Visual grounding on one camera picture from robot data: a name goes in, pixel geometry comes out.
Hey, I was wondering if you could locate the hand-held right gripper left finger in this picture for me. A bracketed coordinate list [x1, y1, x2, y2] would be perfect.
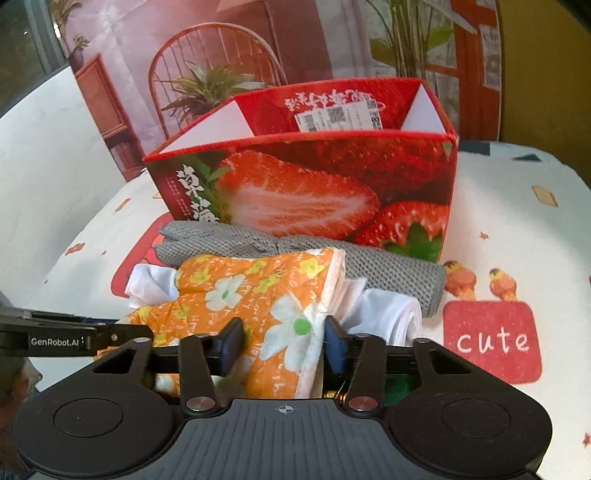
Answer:
[92, 318, 244, 414]

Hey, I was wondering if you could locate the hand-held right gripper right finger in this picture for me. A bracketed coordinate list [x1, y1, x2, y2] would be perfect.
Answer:
[324, 318, 472, 416]

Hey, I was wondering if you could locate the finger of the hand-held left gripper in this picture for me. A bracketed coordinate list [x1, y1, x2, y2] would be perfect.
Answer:
[95, 324, 154, 356]

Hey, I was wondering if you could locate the white cloth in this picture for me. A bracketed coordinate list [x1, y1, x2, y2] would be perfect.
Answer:
[124, 264, 423, 347]

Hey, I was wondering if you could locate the orange floral oven mitt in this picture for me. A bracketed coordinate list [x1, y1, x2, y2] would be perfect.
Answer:
[115, 248, 347, 400]

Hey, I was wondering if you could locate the gray mesh cloth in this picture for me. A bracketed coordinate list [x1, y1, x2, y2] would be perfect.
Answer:
[276, 234, 447, 318]
[156, 220, 283, 269]

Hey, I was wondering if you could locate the red strawberry print box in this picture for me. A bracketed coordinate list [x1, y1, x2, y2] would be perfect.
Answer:
[142, 78, 459, 264]

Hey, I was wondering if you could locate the printed cartoon tablecloth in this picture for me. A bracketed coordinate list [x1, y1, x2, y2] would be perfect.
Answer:
[44, 141, 591, 462]

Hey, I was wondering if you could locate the wall poster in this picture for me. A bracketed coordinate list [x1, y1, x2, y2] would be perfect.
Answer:
[46, 0, 502, 183]

